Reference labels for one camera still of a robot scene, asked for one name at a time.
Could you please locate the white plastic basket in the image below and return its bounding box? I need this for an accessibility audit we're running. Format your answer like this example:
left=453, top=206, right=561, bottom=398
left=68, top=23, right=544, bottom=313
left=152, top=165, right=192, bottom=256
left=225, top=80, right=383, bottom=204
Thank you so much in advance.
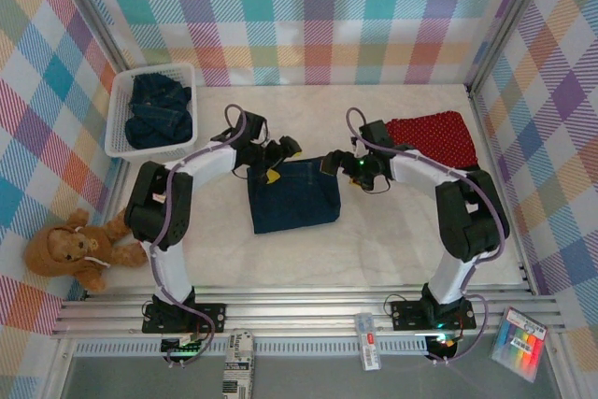
left=104, top=62, right=200, bottom=159

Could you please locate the grey slotted cable duct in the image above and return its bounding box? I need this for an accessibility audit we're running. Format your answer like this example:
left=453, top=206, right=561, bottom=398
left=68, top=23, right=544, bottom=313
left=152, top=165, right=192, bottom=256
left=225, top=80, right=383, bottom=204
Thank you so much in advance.
left=74, top=340, right=429, bottom=357

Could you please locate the aluminium frame rail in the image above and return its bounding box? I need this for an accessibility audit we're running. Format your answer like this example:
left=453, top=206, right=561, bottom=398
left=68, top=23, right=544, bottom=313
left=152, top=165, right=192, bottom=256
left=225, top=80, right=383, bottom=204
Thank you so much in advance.
left=49, top=289, right=569, bottom=339

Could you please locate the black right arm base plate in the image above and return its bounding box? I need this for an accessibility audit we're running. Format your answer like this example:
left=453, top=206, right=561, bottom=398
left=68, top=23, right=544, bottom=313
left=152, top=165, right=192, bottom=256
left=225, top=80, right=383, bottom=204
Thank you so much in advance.
left=390, top=299, right=477, bottom=331

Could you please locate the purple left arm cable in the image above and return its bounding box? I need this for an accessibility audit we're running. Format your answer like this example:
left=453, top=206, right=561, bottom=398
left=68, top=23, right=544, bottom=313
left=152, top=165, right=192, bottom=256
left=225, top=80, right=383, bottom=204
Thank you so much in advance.
left=147, top=104, right=251, bottom=367

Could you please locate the newsprint pattern box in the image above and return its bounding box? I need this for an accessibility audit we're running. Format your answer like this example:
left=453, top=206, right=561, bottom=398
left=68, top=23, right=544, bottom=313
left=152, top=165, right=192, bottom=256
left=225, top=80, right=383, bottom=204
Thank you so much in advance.
left=221, top=327, right=256, bottom=399

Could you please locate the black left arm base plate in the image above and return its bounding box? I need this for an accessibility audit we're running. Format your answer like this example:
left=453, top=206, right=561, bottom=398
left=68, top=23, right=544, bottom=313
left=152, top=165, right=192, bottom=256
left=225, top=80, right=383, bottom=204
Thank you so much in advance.
left=141, top=301, right=228, bottom=335

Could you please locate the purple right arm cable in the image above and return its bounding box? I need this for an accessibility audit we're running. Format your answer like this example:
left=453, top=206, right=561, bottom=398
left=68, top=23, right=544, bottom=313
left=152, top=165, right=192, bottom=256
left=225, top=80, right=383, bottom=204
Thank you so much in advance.
left=345, top=107, right=508, bottom=365

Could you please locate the denim skirt with patch pockets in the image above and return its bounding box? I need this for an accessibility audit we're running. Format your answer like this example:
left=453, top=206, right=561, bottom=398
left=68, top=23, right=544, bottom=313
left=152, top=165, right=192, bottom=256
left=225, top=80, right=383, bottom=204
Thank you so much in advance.
left=246, top=158, right=342, bottom=235

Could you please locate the dark denim skirt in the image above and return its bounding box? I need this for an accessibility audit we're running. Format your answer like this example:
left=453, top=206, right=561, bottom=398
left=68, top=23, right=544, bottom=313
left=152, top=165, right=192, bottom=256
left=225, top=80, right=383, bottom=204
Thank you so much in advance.
left=124, top=74, right=194, bottom=150

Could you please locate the brown teddy bear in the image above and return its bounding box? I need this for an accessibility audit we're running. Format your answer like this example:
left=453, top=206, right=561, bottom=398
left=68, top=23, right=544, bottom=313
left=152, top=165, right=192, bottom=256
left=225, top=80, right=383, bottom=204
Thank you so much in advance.
left=23, top=207, right=150, bottom=292

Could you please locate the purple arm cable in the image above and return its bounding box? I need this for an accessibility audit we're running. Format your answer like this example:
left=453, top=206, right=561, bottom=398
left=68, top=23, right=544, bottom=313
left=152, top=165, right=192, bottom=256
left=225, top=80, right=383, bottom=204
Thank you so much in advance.
left=147, top=104, right=251, bottom=367
left=345, top=107, right=508, bottom=365

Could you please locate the red white-dotted skirt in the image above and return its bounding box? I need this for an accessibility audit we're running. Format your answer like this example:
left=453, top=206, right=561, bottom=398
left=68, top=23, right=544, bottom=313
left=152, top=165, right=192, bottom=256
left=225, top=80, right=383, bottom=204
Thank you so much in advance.
left=385, top=109, right=480, bottom=171

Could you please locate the aluminium corner post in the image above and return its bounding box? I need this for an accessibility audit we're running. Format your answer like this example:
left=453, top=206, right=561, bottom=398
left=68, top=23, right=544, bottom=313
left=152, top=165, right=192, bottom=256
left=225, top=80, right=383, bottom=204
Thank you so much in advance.
left=49, top=0, right=132, bottom=78
left=464, top=0, right=562, bottom=92

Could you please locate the rainbow marker pack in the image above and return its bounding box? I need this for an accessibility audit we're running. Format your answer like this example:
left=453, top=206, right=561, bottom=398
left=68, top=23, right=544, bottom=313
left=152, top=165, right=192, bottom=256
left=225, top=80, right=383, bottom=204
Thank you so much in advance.
left=489, top=306, right=548, bottom=384

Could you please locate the clear box with red label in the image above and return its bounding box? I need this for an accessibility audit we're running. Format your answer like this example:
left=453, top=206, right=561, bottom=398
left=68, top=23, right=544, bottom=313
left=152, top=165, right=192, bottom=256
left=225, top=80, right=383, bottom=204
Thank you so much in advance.
left=353, top=311, right=382, bottom=371

